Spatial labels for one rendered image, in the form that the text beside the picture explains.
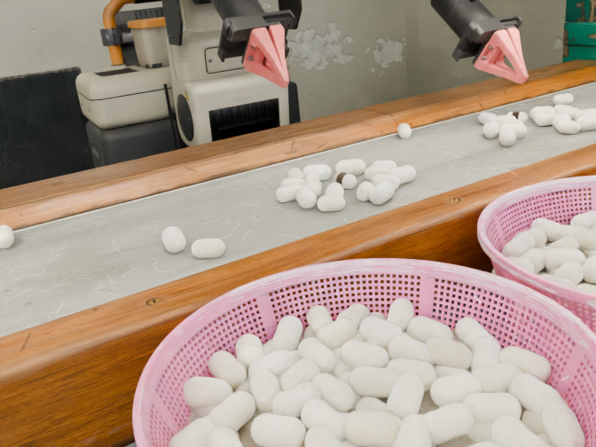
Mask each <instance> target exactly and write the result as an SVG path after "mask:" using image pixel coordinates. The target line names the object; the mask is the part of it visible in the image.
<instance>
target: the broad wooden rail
mask: <svg viewBox="0 0 596 447"><path fill-rule="evenodd" d="M527 73H528V78H527V80H526V81H525V82H524V83H523V84H519V83H517V82H513V81H511V80H508V79H506V78H504V77H497V78H493V79H489V80H485V81H481V82H474V83H469V84H466V85H461V86H458V87H454V88H449V89H446V90H439V91H434V92H430V93H427V94H422V95H418V96H414V97H410V98H403V99H399V100H395V101H391V102H387V103H383V104H378V105H375V106H368V107H364V108H359V109H356V110H351V111H347V112H343V113H339V114H332V115H328V116H324V117H320V118H316V119H312V120H308V121H304V122H297V123H293V124H288V125H285V126H281V127H277V128H273V129H266V130H261V131H257V132H254V133H249V134H246V135H241V136H237V137H230V138H226V139H222V140H218V141H214V142H210V143H206V144H202V145H195V146H191V147H186V148H183V149H178V150H175V151H170V152H166V153H159V154H155V155H151V156H147V157H144V158H141V159H136V160H131V161H124V162H120V163H115V164H112V165H108V166H104V167H100V168H95V169H88V170H84V171H81V172H76V173H73V174H68V175H64V176H57V177H54V178H49V179H45V180H41V181H37V182H33V183H29V184H22V185H18V186H13V187H10V188H5V189H2V190H0V225H7V226H9V227H10V228H11V229H12V231H17V230H21V229H25V228H28V227H32V226H35V225H38V224H45V223H48V222H52V221H56V220H59V219H63V218H67V217H70V216H76V215H80V214H83V213H87V212H90V211H94V210H98V209H101V208H107V207H111V206H114V205H118V204H122V203H125V202H129V201H133V200H138V199H142V198H145V197H149V196H153V195H156V194H160V193H164V192H170V191H173V190H176V189H180V188H184V187H187V186H191V185H195V184H201V183H205V182H208V181H211V180H215V179H218V178H222V177H226V176H232V175H236V174H239V173H243V172H246V171H249V170H253V169H259V168H263V167H267V166H270V165H274V164H278V163H280V162H284V161H290V160H294V159H298V158H301V157H305V156H309V155H312V154H315V153H322V152H325V151H329V150H333V149H336V148H340V147H343V146H347V145H353V144H356V143H360V142H364V141H367V140H371V139H375V138H378V137H384V136H387V135H391V134H395V133H398V132H397V128H398V126H399V125H400V124H402V123H406V124H408V125H409V126H410V128H411V129H416V128H419V127H422V126H426V125H429V124H433V123H437V122H443V121H447V120H450V119H454V118H457V117H460V116H464V115H468V114H474V113H478V112H481V111H485V110H489V109H491V108H495V107H499V106H505V105H509V104H512V103H516V102H520V101H523V100H526V99H530V98H536V97H540V96H544V95H547V94H551V93H554V92H558V91H561V90H567V89H571V88H575V87H578V86H582V85H586V84H589V83H593V82H596V60H591V59H576V60H572V61H568V62H564V63H560V64H556V65H551V66H548V67H540V68H537V69H532V70H529V71H527Z"/></svg>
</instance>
